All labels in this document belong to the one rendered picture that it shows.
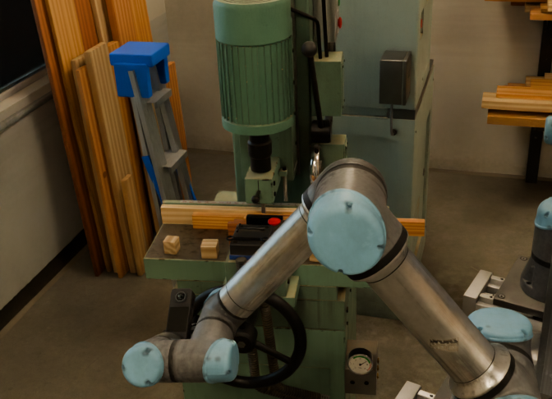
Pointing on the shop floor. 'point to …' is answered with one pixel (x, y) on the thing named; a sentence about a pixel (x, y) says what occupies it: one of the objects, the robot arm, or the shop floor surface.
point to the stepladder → (134, 66)
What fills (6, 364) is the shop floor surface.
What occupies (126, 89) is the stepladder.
